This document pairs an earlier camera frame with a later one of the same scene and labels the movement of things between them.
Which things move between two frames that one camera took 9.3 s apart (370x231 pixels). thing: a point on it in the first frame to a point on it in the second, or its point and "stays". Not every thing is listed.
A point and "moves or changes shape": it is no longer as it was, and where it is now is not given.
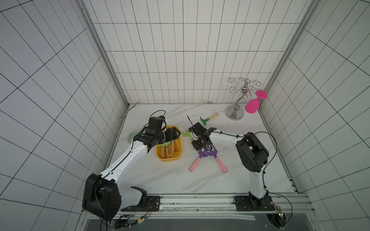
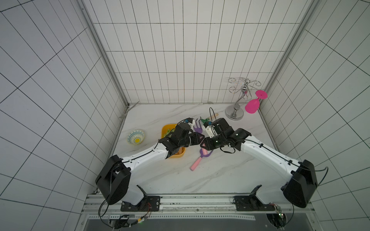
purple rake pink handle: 213,151 moves or changes shape
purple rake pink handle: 203,152 stays
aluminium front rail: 283,204 stays
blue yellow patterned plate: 130,135 stays
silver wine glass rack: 235,112 stays
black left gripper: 169,133 to 197,140
